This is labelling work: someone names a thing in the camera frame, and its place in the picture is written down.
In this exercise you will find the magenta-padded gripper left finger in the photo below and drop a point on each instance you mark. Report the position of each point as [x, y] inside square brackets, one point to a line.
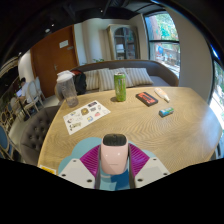
[75, 171]

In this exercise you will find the bright side window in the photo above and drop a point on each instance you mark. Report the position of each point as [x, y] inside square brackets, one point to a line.
[218, 100]

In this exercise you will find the black-framed window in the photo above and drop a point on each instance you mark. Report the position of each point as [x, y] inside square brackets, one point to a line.
[163, 40]

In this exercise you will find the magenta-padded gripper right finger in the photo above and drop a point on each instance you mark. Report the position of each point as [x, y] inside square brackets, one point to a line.
[151, 170]

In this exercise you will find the green and blue gum pack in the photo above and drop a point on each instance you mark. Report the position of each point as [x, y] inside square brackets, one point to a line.
[166, 112]

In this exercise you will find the striped cushion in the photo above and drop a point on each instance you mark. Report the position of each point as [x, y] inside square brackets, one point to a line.
[91, 80]
[140, 76]
[106, 79]

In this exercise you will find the black box with orange print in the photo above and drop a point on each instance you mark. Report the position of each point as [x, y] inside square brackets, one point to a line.
[146, 99]

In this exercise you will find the green drink can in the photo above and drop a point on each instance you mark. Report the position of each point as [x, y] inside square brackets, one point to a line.
[120, 87]

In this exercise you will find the glass-door cabinet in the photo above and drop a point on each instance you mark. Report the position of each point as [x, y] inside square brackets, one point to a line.
[122, 41]

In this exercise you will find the black backpack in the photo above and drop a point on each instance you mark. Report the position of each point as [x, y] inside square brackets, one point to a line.
[80, 83]

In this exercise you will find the group of chairs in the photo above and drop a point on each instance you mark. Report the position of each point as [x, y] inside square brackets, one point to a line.
[33, 95]

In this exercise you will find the grey tufted armchair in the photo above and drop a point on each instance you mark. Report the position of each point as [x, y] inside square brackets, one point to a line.
[36, 133]

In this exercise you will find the wooden door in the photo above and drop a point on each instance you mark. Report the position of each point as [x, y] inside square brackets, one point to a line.
[50, 56]

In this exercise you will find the white sticker sheet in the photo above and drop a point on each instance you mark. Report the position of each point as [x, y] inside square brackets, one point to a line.
[86, 116]

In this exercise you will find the pink computer mouse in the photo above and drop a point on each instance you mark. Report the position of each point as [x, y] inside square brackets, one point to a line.
[114, 158]

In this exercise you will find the blue cloud-shaped mouse pad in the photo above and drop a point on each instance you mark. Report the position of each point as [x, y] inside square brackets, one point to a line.
[83, 146]

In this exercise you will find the white squeeze tube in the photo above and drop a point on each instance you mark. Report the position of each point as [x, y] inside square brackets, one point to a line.
[161, 94]

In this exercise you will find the brown curved sofa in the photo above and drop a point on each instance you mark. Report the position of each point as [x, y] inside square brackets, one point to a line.
[163, 75]

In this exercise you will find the person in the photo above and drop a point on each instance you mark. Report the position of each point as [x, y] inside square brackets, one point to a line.
[22, 87]

